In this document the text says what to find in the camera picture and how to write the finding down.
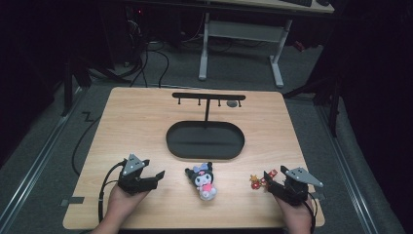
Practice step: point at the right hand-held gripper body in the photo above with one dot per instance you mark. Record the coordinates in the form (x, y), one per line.
(297, 188)

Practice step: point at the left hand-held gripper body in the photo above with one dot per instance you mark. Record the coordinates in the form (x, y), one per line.
(138, 184)

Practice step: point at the black hook rack with tray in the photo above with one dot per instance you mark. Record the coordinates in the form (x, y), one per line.
(205, 140)

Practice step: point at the person's left hand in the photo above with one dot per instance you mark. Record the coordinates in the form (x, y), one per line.
(123, 203)

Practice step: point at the person's right hand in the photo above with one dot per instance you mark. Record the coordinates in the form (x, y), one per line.
(296, 216)

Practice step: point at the grey tape strip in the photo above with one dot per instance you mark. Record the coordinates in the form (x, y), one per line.
(74, 201)
(319, 196)

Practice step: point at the black metal stand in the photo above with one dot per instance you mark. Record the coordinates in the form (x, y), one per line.
(69, 84)
(332, 104)

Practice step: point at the grey round table grommet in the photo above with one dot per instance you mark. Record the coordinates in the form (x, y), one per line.
(232, 103)

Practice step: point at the dark computer tower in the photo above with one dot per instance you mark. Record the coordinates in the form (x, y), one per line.
(134, 32)

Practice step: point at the black keyboard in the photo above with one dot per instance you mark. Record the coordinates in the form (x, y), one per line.
(297, 2)

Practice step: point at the metal floor rail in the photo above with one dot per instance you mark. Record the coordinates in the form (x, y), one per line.
(349, 169)
(35, 159)

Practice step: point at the white frame desk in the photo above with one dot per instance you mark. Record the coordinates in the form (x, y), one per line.
(246, 31)

